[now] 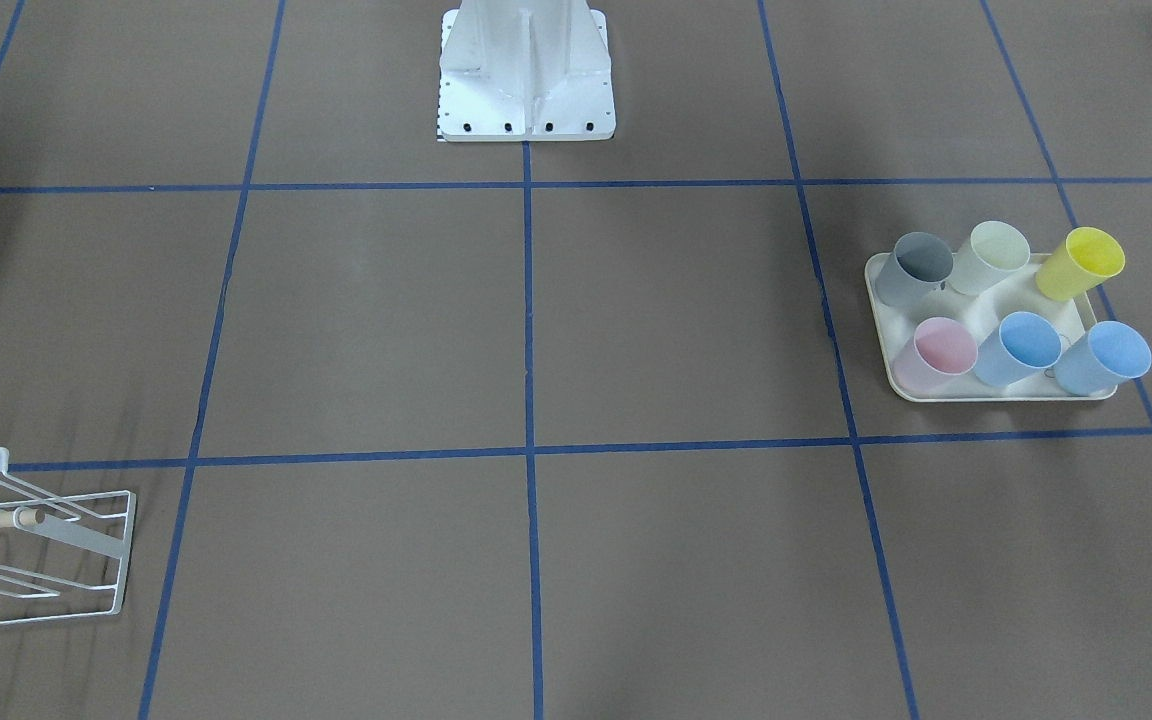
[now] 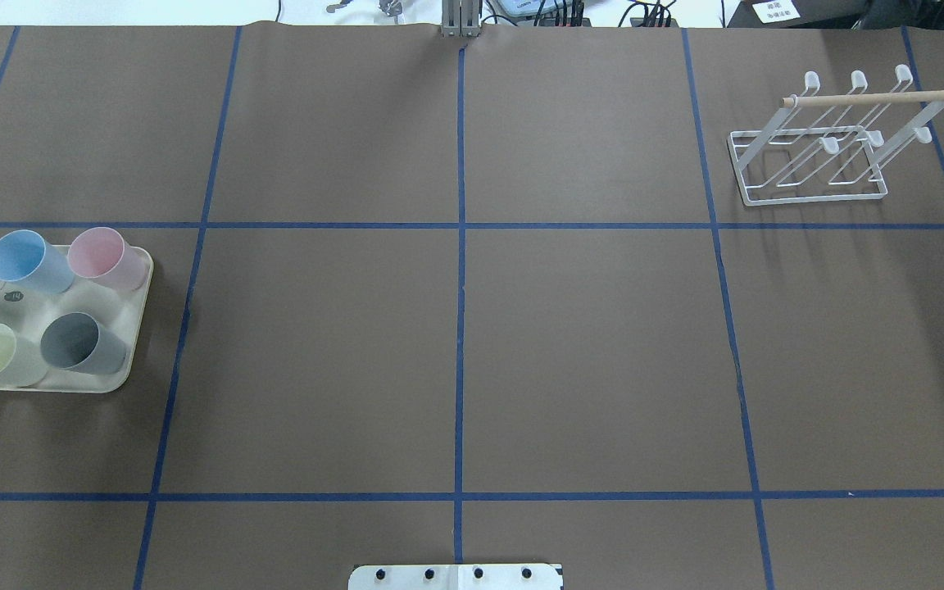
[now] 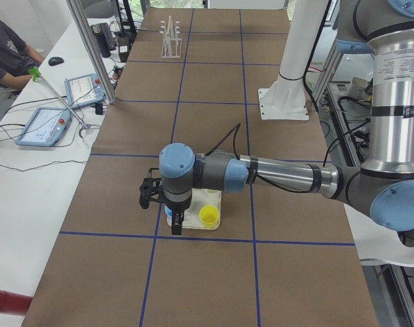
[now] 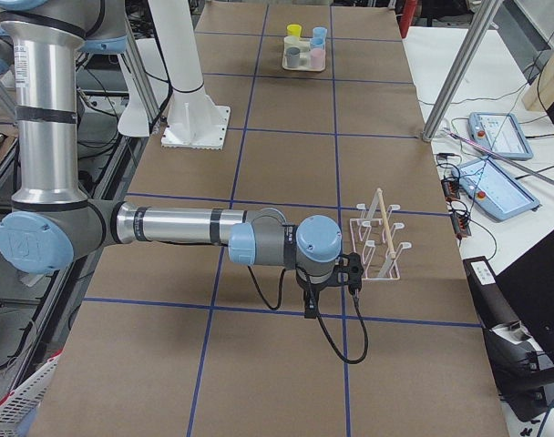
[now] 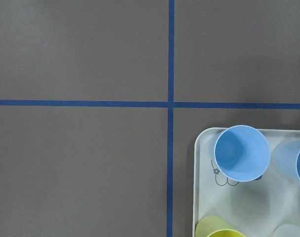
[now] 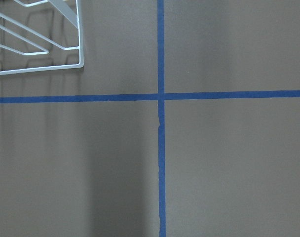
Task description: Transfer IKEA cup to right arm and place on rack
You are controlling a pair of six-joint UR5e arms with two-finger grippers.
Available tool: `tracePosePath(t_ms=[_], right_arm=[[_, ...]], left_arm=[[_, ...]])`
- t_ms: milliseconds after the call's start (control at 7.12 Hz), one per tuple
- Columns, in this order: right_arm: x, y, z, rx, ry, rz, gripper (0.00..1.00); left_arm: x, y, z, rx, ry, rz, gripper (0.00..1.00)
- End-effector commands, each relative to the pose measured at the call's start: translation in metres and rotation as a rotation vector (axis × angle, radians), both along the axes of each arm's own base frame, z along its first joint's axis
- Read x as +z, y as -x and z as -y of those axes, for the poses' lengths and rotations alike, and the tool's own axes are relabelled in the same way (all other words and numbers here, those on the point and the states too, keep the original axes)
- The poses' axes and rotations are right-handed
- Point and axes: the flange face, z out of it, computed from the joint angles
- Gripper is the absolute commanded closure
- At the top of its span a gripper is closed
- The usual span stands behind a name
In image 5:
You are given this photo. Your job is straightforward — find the yellow cup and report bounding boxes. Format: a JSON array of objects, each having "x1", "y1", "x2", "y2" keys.
[{"x1": 194, "y1": 216, "x2": 245, "y2": 237}]

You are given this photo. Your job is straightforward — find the cream plastic tray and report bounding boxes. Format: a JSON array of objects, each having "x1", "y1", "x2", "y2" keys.
[{"x1": 192, "y1": 127, "x2": 300, "y2": 237}]

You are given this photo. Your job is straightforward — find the pale green cup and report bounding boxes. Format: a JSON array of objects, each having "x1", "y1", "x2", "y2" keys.
[{"x1": 273, "y1": 224, "x2": 300, "y2": 237}]

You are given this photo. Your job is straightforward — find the light blue cup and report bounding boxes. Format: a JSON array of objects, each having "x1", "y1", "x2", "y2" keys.
[{"x1": 209, "y1": 125, "x2": 271, "y2": 182}]

